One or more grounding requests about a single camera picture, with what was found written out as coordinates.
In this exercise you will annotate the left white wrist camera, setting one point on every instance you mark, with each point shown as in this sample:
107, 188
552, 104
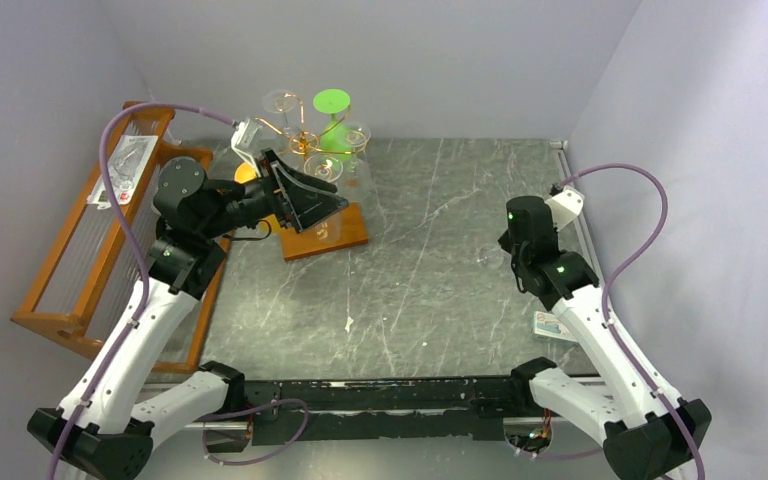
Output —
244, 138

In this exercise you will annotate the clear wine glass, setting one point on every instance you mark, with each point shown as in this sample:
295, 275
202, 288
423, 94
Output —
355, 137

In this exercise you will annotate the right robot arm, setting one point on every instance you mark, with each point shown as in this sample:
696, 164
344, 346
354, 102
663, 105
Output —
645, 427

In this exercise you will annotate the orange plastic wine glass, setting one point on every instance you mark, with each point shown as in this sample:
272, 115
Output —
246, 172

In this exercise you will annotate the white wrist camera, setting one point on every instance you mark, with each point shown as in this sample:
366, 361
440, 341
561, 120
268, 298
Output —
244, 138
565, 206

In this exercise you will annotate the clear champagne flute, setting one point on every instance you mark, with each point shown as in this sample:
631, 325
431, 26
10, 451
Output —
326, 167

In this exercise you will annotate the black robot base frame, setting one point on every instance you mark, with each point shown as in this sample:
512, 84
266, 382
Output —
481, 408

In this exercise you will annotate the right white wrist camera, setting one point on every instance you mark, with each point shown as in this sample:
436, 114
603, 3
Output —
565, 206

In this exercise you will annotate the small white card box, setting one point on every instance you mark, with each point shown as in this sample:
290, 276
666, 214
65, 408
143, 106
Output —
547, 325

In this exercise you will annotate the gold wire wine glass rack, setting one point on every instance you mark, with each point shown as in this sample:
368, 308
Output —
336, 155

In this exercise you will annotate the green plastic wine glass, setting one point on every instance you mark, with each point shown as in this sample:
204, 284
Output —
336, 104

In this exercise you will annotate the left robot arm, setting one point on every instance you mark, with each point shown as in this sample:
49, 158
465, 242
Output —
101, 427

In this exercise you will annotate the clear glass edge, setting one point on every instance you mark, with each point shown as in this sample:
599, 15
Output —
490, 256

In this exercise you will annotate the wooden dish drying rack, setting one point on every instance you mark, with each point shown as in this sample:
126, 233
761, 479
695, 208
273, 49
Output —
87, 277

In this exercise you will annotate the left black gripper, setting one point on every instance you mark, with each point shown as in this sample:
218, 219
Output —
309, 200

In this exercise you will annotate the white packaged item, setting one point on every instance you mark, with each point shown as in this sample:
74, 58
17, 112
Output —
127, 164

